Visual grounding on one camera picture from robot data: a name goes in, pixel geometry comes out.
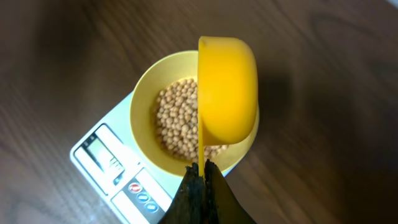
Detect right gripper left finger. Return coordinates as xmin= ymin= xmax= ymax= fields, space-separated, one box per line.
xmin=158 ymin=163 xmax=205 ymax=224

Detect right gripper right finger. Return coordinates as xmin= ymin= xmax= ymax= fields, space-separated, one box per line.
xmin=205 ymin=159 xmax=255 ymax=224

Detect yellow measuring scoop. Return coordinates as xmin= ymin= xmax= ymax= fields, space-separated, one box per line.
xmin=197 ymin=36 xmax=259 ymax=176

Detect white digital kitchen scale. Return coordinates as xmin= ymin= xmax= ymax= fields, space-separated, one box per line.
xmin=69 ymin=91 xmax=237 ymax=224

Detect soybeans in bowl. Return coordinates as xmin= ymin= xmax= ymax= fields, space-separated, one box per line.
xmin=154 ymin=77 xmax=229 ymax=162

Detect pale yellow bowl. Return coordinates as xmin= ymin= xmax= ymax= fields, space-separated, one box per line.
xmin=129 ymin=50 xmax=261 ymax=177

